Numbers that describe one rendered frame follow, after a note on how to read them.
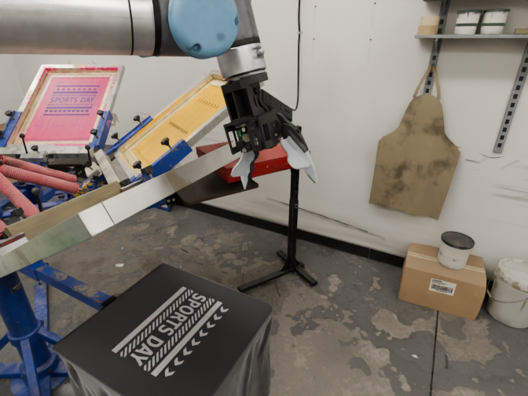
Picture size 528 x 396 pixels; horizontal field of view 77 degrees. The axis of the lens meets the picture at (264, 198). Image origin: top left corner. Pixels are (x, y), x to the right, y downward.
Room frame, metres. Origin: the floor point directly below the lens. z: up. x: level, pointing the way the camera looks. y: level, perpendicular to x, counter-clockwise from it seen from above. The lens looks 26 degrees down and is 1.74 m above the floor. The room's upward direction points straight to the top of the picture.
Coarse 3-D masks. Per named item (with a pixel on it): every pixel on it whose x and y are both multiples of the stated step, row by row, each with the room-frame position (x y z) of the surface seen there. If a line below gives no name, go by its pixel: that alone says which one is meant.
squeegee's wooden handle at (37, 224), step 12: (96, 192) 0.98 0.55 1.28; (108, 192) 1.01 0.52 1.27; (120, 192) 1.04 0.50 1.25; (60, 204) 0.88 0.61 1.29; (72, 204) 0.90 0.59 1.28; (84, 204) 0.93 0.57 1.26; (36, 216) 0.82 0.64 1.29; (48, 216) 0.84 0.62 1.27; (60, 216) 0.86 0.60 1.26; (12, 228) 0.76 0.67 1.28; (24, 228) 0.78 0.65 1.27; (36, 228) 0.79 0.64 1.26; (48, 228) 0.81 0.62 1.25
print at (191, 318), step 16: (176, 304) 0.82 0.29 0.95; (192, 304) 0.82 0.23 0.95; (208, 304) 0.82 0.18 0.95; (224, 304) 0.82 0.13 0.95; (144, 320) 0.76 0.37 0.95; (160, 320) 0.76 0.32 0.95; (176, 320) 0.76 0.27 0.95; (192, 320) 0.76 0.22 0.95; (208, 320) 0.76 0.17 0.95; (128, 336) 0.69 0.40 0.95; (144, 336) 0.69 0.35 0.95; (160, 336) 0.69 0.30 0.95; (176, 336) 0.69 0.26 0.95; (192, 336) 0.69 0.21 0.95; (128, 352) 0.64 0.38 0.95; (144, 352) 0.64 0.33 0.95; (160, 352) 0.64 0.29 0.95; (176, 352) 0.64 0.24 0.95; (144, 368) 0.59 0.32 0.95; (160, 368) 0.59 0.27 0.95; (176, 368) 0.59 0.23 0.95
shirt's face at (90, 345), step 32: (160, 288) 0.90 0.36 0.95; (192, 288) 0.90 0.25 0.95; (224, 288) 0.90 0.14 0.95; (96, 320) 0.76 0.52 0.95; (128, 320) 0.76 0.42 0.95; (224, 320) 0.76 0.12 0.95; (256, 320) 0.76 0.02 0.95; (64, 352) 0.64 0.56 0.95; (96, 352) 0.64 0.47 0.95; (192, 352) 0.64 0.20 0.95; (224, 352) 0.64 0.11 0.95; (128, 384) 0.55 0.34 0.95; (160, 384) 0.55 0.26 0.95; (192, 384) 0.55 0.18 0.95
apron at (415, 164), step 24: (432, 96) 2.22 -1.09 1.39; (408, 120) 2.27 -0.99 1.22; (432, 120) 2.20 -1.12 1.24; (384, 144) 2.32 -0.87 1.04; (408, 144) 2.26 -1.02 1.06; (432, 144) 2.17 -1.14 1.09; (384, 168) 2.30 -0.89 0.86; (408, 168) 2.25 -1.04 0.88; (432, 168) 2.16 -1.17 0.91; (384, 192) 2.28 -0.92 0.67; (408, 192) 2.22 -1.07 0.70; (432, 192) 2.16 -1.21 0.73; (432, 216) 2.13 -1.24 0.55
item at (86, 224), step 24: (192, 168) 0.59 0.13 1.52; (216, 168) 0.64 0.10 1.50; (144, 192) 0.48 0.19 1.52; (168, 192) 0.51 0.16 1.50; (72, 216) 0.40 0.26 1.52; (96, 216) 0.40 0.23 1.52; (120, 216) 0.43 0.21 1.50; (48, 240) 0.44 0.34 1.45; (72, 240) 0.40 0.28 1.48; (0, 264) 0.54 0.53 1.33; (24, 264) 0.49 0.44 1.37
